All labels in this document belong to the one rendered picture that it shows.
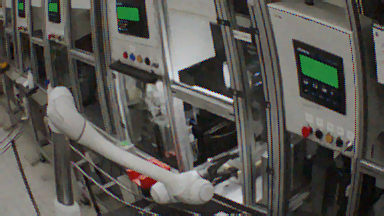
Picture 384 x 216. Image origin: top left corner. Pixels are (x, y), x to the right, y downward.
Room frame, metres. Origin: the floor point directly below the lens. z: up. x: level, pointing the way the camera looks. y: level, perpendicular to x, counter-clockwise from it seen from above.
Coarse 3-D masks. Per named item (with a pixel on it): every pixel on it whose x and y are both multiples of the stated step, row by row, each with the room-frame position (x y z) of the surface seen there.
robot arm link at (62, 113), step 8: (64, 96) 2.14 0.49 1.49; (48, 104) 2.07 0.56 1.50; (56, 104) 2.04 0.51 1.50; (64, 104) 2.06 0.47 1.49; (72, 104) 2.12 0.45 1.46; (48, 112) 2.03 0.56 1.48; (56, 112) 2.02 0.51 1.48; (64, 112) 2.03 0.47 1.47; (72, 112) 2.05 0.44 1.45; (56, 120) 2.01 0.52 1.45; (64, 120) 2.02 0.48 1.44; (72, 120) 2.03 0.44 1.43; (80, 120) 2.06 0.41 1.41; (64, 128) 2.02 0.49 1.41; (72, 128) 2.02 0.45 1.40; (80, 128) 2.04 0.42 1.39; (72, 136) 2.03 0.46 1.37
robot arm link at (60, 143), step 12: (48, 120) 2.20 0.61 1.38; (60, 132) 2.16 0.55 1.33; (60, 144) 2.16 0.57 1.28; (60, 156) 2.16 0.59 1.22; (60, 168) 2.15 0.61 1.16; (60, 180) 2.15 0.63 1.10; (60, 192) 2.15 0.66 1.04; (72, 192) 2.18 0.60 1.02; (60, 204) 2.14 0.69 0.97; (72, 204) 2.16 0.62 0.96
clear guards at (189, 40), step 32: (160, 0) 2.41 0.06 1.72; (192, 0) 2.23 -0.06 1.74; (224, 0) 2.07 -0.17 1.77; (192, 32) 2.26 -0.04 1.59; (192, 64) 2.28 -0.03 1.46; (224, 64) 2.13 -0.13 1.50; (256, 64) 1.99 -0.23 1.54; (128, 96) 2.71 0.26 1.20; (160, 96) 2.49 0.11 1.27; (192, 96) 2.31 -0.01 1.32; (224, 96) 2.15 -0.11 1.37; (256, 96) 2.01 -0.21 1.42; (128, 128) 2.76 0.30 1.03; (160, 128) 2.53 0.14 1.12; (256, 128) 2.02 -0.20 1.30; (160, 160) 2.57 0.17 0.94; (256, 160) 2.03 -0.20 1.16; (256, 192) 2.04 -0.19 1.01
